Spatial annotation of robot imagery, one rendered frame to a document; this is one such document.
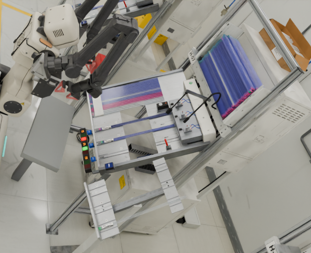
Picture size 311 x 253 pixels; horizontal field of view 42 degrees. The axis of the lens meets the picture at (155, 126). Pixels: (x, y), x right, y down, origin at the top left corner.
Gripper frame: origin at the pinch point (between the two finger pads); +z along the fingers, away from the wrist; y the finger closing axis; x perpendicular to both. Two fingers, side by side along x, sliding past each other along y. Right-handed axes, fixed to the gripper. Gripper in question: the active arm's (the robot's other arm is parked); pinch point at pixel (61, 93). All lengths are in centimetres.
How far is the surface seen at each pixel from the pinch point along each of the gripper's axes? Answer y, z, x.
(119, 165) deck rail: 44, -8, -34
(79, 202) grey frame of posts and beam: 51, 29, -49
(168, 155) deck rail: 59, -34, -30
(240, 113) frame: 54, -84, -17
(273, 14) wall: 225, -98, 158
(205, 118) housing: 66, -59, -9
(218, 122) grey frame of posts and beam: 62, -69, -16
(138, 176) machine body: 81, 0, -32
